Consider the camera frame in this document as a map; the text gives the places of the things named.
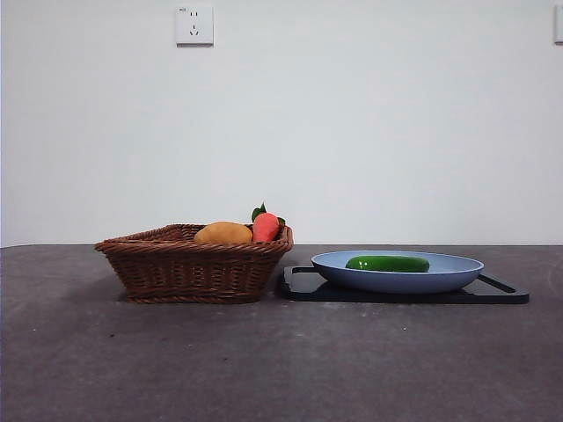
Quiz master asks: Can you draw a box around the green pepper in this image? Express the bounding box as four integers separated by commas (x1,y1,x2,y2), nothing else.
345,255,430,273

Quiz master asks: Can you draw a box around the black rectangular tray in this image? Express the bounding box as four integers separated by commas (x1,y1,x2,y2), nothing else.
279,265,530,305

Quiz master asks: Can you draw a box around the orange-red carrot with green leaves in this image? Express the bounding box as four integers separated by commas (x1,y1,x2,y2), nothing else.
251,201,287,243

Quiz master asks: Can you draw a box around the brown wicker basket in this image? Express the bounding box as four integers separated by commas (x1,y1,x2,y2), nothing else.
93,222,294,305

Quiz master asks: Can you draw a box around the blue round plate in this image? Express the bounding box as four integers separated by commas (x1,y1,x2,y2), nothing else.
311,251,485,295

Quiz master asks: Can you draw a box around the white wall power socket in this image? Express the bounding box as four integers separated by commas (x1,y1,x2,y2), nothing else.
175,4,215,47

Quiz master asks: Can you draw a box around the yellow-brown potato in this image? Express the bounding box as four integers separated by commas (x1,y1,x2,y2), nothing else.
194,221,254,244

